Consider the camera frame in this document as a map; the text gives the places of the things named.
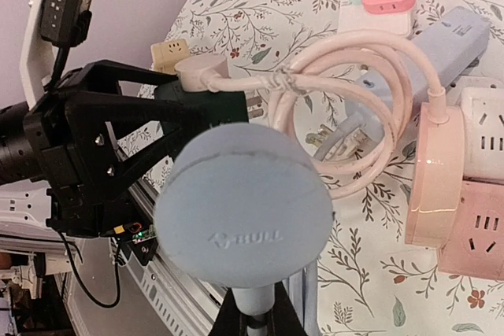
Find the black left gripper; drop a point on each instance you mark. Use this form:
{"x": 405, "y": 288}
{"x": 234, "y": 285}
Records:
{"x": 92, "y": 143}

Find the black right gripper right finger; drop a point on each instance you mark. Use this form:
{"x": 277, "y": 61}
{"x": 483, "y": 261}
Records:
{"x": 282, "y": 319}

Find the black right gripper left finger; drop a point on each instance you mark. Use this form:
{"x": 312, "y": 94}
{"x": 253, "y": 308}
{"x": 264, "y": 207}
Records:
{"x": 230, "y": 321}

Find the beige cube socket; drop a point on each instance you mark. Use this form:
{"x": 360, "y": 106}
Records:
{"x": 165, "y": 55}

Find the dark green cube socket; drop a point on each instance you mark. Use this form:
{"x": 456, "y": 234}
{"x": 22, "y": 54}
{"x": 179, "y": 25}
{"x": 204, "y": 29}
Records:
{"x": 213, "y": 109}

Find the pink round socket base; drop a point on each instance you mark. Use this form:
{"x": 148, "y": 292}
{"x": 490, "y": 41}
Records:
{"x": 437, "y": 177}

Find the white three-pin plug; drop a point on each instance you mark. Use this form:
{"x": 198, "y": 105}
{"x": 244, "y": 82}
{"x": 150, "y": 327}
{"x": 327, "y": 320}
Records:
{"x": 316, "y": 139}

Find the pink cube socket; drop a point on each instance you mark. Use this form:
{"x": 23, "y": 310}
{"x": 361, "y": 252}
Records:
{"x": 475, "y": 245}

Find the light blue round plug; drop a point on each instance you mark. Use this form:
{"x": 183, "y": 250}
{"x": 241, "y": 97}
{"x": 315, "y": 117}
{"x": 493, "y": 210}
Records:
{"x": 243, "y": 207}

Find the aluminium table edge rail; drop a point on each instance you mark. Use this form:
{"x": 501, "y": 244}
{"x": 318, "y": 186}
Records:
{"x": 156, "y": 299}

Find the white cube socket tiger print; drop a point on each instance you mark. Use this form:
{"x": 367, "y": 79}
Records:
{"x": 482, "y": 109}

